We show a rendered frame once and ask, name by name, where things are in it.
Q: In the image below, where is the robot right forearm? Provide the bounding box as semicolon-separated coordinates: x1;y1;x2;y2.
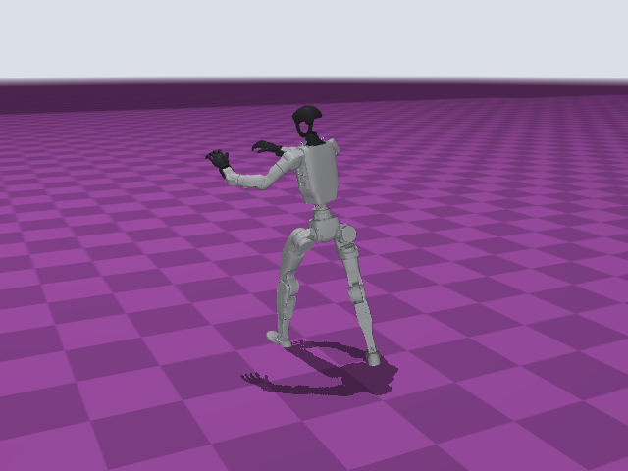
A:
279;147;297;158

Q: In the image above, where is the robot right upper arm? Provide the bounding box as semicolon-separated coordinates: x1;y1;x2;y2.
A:
328;139;340;155

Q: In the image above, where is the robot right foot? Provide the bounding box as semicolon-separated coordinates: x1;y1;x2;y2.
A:
365;347;381;366

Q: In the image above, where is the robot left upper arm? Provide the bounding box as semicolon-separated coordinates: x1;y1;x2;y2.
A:
256;149;304;190

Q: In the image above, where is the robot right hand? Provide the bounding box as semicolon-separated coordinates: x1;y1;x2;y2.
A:
252;140;285;157

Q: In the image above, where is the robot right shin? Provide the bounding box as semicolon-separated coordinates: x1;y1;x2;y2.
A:
354;285;377;353

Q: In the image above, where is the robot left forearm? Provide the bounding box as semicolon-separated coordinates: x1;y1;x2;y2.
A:
222;167;265;189

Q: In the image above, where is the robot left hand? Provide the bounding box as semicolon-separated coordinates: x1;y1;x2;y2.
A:
205;149;232;179

